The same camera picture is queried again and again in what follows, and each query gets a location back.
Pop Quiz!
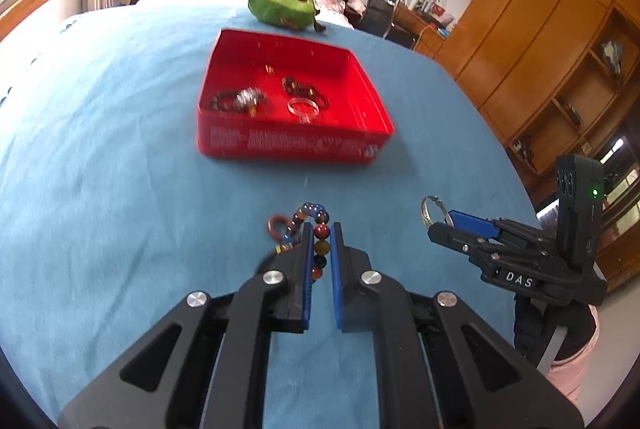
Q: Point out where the black office chair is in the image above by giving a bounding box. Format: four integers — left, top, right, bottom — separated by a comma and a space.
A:
357, 0, 401, 37

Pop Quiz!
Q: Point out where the red rectangular box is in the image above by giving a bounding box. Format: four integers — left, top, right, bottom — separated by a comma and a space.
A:
196, 28, 396, 166

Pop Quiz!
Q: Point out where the wooden wardrobe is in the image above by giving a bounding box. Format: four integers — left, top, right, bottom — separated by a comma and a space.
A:
429, 0, 640, 160

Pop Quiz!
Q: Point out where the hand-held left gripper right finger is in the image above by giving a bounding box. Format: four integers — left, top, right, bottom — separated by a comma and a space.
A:
330, 221, 586, 429

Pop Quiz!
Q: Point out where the thin silver bangle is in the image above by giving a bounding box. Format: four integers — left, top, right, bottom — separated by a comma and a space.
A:
287, 97, 320, 122

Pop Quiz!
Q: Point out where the person's right forearm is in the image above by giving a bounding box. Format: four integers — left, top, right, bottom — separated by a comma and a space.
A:
512, 296, 598, 365

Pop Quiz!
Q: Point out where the person's pink clothing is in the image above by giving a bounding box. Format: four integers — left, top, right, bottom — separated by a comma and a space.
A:
545, 304, 601, 410

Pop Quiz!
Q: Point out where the wooden desk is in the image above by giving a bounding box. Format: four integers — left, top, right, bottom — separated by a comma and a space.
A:
385, 4, 448, 60

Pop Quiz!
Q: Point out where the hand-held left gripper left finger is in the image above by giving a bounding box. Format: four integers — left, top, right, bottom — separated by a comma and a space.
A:
57, 221, 317, 429

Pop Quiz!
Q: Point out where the wooden open shelf unit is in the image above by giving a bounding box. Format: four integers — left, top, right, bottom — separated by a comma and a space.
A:
507, 9, 640, 177

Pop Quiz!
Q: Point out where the wide silver bangle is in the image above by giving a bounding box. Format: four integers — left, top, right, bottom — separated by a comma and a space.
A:
421, 195, 453, 230

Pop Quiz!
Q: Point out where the pink floral bedding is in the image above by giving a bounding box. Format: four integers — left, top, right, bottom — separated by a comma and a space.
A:
312, 0, 368, 27

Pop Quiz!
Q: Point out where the multicolour bead bracelet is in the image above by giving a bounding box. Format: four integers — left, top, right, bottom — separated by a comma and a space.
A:
267, 203, 332, 282

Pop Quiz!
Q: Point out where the green plush toy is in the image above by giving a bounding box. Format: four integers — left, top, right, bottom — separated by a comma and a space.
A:
236, 0, 328, 34

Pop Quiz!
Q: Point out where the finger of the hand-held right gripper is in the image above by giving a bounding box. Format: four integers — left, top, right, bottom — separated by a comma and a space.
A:
448, 210, 557, 256
427, 222, 507, 267

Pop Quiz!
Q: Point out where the brown bead bracelet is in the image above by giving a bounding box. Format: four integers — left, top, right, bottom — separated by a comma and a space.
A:
281, 76, 331, 110

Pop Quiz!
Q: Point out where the silver crystal bracelet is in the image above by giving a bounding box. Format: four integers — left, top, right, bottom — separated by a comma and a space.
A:
209, 88, 268, 116

